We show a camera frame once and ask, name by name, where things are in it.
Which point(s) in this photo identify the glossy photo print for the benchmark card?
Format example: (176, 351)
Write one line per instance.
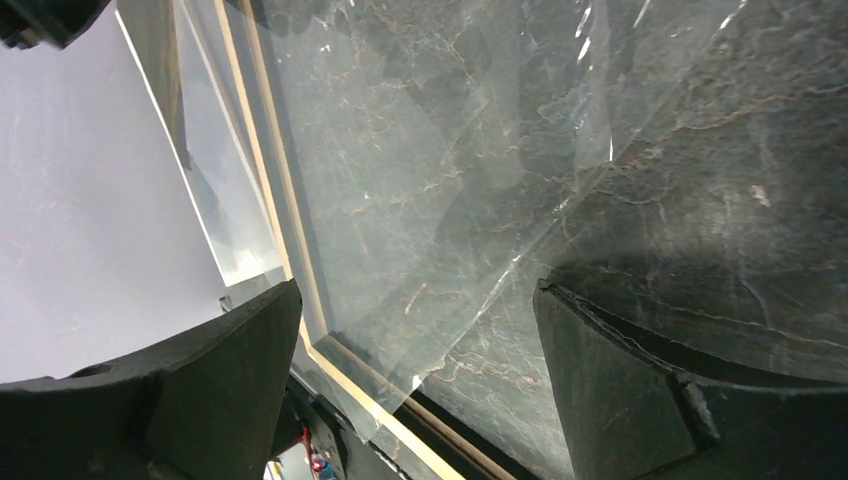
(190, 65)

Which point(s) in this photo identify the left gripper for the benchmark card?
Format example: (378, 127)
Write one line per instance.
(29, 23)

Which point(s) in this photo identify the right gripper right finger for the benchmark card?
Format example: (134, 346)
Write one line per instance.
(634, 404)

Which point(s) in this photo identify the black wooden picture frame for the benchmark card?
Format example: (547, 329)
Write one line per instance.
(407, 430)

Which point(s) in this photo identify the clear plastic sheet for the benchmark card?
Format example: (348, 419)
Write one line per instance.
(429, 146)

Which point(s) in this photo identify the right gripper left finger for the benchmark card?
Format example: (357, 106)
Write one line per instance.
(207, 403)

